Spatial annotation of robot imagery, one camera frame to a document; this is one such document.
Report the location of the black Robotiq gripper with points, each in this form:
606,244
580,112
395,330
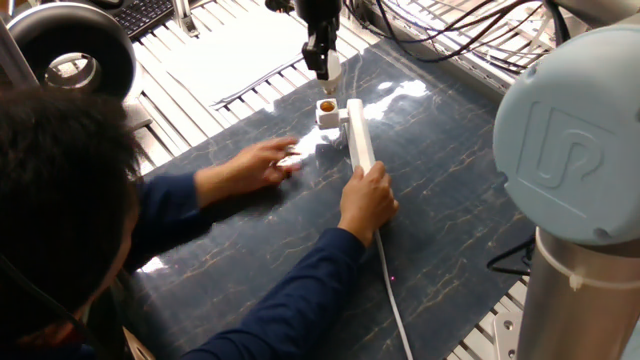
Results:
320,15

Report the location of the white LED bulb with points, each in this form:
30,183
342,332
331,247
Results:
334,72

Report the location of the white bulb holder adapter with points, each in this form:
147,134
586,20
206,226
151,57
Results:
327,116

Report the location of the white power strip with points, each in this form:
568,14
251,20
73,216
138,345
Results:
361,137

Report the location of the left forearm blue sleeve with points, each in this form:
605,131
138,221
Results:
165,215

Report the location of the right forearm blue sleeve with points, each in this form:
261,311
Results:
295,295

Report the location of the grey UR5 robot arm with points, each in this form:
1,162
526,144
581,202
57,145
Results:
575,140

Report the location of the person's left hand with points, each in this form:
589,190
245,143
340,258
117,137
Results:
250,167

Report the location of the person's right hand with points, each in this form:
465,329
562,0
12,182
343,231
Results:
367,202

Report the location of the white paper stack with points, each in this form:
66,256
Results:
235,55

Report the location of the black keyboard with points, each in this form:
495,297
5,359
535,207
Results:
142,15

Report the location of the dark blue marble mat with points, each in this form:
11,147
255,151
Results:
450,190

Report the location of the aluminium post with bracket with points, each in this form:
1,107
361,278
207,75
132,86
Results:
182,15

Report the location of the aluminium profile post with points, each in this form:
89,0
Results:
15,55

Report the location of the aluminium corner bracket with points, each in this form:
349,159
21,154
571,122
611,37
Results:
506,332

